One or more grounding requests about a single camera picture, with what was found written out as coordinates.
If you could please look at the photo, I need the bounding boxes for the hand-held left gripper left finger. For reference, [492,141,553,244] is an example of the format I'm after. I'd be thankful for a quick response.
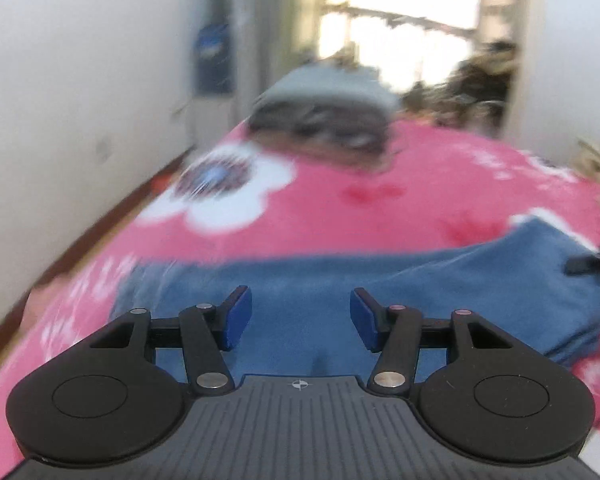
[89,285,254,397]

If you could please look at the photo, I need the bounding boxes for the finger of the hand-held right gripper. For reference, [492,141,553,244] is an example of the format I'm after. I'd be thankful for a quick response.
[564,232,600,293]

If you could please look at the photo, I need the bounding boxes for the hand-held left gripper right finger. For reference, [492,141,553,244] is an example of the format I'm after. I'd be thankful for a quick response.
[350,287,513,396]

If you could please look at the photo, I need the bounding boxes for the blue jeans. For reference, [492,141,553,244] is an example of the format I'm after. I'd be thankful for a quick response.
[114,215,600,378]

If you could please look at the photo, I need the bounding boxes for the stack of folded clothes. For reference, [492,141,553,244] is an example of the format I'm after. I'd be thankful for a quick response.
[249,104,397,163]

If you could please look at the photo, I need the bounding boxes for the cream nightstand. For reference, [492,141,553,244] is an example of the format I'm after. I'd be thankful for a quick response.
[575,135,600,182]

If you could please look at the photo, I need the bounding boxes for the pink floral blanket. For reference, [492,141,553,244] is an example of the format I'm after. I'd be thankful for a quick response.
[0,120,600,480]

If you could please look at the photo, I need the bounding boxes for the black wheelchair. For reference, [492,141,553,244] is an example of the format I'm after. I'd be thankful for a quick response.
[427,42,522,137]

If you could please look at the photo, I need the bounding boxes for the blue water jug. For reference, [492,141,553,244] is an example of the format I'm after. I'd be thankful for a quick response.
[192,22,234,97]

